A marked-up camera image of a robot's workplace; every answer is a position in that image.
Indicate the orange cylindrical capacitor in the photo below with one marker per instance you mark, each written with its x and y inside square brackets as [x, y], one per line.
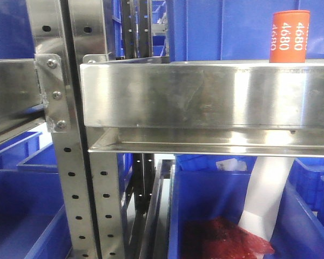
[289, 36]

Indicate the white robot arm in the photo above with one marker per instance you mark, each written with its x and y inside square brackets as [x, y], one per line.
[264, 192]

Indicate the blue bin behind capacitor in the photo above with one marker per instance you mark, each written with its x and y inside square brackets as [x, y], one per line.
[229, 30]

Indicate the stainless steel shelf tray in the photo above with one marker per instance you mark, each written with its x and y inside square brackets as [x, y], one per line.
[20, 96]
[245, 108]

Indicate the perforated steel shelf upright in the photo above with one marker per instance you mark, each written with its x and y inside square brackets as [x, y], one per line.
[82, 31]

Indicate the left stainless steel shelf tray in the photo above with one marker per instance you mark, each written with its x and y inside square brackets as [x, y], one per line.
[20, 96]

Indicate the blue bin with red bag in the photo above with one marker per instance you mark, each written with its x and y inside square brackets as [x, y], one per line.
[204, 195]

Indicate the red plastic bag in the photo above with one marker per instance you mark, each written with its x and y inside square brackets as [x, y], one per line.
[220, 238]

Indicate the blue bin lower right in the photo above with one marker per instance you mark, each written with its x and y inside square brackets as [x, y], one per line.
[305, 175]

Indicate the blue bin lower left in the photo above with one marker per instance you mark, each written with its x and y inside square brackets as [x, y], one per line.
[33, 221]

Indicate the steel corner bracket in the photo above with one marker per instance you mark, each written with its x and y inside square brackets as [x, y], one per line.
[52, 86]

